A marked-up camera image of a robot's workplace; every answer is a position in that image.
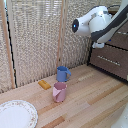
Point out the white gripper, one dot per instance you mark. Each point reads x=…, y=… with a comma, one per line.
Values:
x=99, y=44

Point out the pink cup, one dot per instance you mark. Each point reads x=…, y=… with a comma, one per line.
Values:
x=60, y=93

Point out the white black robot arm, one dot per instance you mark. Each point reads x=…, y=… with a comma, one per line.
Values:
x=100, y=23

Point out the dark wooden cabinet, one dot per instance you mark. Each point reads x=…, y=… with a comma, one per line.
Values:
x=88, y=60

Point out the blue mug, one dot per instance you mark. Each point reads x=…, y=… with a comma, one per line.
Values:
x=61, y=75

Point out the yellow block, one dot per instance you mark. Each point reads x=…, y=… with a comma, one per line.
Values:
x=44, y=84

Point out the white patterned plate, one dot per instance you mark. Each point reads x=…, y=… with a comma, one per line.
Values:
x=16, y=115

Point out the wooden post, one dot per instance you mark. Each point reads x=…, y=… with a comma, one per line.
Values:
x=61, y=33

